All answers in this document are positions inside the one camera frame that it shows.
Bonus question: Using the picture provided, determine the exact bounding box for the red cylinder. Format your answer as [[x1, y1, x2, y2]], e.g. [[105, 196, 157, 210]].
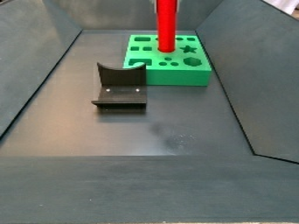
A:
[[156, 0, 177, 53]]

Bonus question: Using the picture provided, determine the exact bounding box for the black curved holder bracket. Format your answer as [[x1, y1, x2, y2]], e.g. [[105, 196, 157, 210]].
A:
[[90, 63, 146, 109]]

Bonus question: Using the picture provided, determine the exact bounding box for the green shape sorter board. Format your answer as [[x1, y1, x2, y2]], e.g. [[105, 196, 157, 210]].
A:
[[122, 35, 210, 87]]

